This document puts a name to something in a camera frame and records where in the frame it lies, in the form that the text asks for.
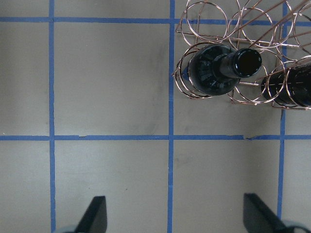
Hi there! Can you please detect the dark wine bottle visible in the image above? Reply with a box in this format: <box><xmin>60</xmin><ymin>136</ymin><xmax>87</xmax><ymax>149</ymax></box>
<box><xmin>261</xmin><ymin>63</ymin><xmax>311</xmax><ymax>107</ymax></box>
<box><xmin>187</xmin><ymin>45</ymin><xmax>262</xmax><ymax>96</ymax></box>

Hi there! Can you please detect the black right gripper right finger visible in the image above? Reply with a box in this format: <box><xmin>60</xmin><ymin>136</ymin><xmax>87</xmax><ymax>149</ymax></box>
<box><xmin>243</xmin><ymin>193</ymin><xmax>292</xmax><ymax>233</ymax></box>

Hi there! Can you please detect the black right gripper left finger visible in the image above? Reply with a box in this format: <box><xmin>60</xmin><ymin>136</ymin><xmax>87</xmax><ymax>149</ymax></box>
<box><xmin>75</xmin><ymin>196</ymin><xmax>107</xmax><ymax>233</ymax></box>

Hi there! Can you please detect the copper wire bottle basket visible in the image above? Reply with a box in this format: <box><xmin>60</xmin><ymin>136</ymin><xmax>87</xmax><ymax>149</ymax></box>
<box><xmin>173</xmin><ymin>0</ymin><xmax>311</xmax><ymax>110</ymax></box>

